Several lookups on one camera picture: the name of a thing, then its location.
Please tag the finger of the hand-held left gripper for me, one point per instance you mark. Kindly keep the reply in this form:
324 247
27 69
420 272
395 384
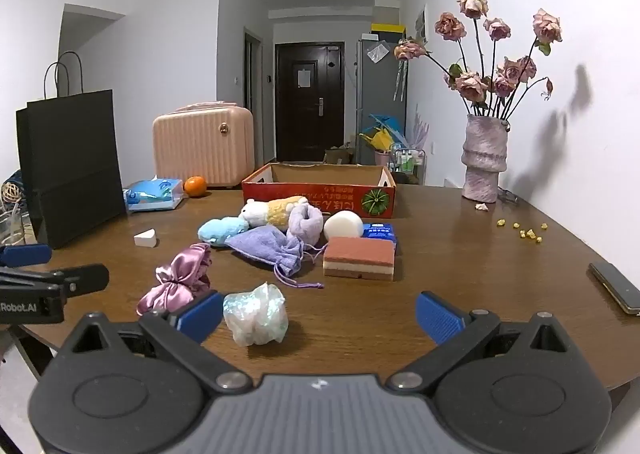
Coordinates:
85 279
25 254

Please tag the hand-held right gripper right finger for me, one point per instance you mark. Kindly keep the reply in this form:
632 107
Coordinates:
437 318

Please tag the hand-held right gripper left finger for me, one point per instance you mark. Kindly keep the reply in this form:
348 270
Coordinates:
200 316

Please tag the pink satin pouch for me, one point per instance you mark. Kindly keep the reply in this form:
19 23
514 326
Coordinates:
175 279

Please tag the iridescent plastic wad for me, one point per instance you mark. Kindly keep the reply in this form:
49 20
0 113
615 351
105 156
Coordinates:
255 314

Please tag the white wedge sponge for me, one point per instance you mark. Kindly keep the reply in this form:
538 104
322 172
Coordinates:
146 239

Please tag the light blue plush toy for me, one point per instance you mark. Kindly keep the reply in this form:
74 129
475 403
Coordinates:
220 229

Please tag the white yellow plush toy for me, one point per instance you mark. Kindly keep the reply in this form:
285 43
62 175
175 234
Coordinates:
272 211

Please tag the white round plush toy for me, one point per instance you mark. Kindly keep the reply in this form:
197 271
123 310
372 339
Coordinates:
342 225

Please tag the purple fuzzy headband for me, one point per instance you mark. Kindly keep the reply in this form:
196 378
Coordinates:
305 224

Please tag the red cardboard box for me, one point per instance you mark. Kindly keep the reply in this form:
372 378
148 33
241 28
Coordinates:
310 196

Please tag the rattan ball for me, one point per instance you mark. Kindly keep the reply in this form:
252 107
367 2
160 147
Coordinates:
10 191

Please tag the brown layered sponge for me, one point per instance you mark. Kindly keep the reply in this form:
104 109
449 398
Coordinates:
357 254

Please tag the blue packet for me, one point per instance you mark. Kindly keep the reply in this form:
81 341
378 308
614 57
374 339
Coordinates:
380 231

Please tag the black paper bag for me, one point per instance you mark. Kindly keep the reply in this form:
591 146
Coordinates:
70 159

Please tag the blue tissue pack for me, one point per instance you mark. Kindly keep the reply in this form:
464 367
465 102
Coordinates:
152 194

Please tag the scattered yellow crumbs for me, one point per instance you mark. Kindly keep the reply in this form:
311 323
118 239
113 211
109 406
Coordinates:
531 234

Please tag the orange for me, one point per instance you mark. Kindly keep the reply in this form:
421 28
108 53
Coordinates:
195 185

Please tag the white board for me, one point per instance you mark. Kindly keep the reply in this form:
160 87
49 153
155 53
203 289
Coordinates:
452 182

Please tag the mottled pink vase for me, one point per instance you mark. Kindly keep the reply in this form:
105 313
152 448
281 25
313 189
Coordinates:
482 159

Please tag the pink ribbed suitcase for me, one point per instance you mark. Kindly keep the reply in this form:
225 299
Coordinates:
200 149

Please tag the pink bucket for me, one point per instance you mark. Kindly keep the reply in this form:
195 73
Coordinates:
382 158

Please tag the black phone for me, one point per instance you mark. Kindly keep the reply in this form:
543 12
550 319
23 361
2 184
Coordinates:
615 286

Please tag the brown floor carton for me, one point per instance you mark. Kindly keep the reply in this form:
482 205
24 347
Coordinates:
340 155

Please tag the blue folded item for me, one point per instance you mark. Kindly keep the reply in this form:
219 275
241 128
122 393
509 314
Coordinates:
387 123

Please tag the dark entrance door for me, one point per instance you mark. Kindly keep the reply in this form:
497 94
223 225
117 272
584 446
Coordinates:
310 124

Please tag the side room door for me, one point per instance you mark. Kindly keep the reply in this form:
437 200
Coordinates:
252 99

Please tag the grey fridge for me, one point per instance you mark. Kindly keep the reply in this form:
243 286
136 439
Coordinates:
375 99

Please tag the bunch of dried roses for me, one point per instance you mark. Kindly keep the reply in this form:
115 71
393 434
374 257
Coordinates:
470 87

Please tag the white paper notice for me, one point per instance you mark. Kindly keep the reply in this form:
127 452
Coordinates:
303 78

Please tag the clear plastic sleeve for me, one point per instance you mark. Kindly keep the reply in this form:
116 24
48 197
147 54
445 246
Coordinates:
378 53

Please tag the yellow black box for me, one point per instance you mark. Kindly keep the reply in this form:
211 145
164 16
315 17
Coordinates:
387 29

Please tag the purple wall decoration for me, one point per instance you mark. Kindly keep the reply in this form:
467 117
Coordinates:
420 129

